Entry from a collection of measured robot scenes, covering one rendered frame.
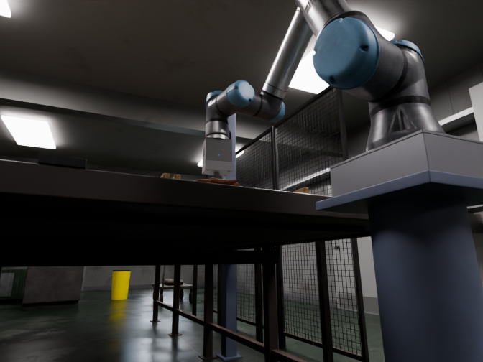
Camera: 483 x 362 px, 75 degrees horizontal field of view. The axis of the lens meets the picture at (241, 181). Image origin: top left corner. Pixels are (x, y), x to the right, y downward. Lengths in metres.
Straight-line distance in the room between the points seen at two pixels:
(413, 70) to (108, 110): 4.17
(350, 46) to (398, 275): 0.41
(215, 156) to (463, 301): 0.69
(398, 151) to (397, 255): 0.18
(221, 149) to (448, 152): 0.61
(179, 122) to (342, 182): 4.09
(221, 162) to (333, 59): 0.49
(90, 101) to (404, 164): 4.31
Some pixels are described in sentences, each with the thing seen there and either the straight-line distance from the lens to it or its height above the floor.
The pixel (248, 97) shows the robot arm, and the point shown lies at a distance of 0.96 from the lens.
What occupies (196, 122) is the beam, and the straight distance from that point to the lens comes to 4.77.
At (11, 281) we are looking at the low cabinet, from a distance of 8.60.
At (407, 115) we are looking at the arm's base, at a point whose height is 1.01.
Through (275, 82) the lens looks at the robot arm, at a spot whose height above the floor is 1.28.
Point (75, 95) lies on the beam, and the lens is 4.69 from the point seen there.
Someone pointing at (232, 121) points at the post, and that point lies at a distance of 3.19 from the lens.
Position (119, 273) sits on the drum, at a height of 0.58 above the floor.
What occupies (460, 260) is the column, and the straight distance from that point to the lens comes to 0.64.
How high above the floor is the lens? 0.74
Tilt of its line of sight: 15 degrees up
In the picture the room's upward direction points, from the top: 1 degrees counter-clockwise
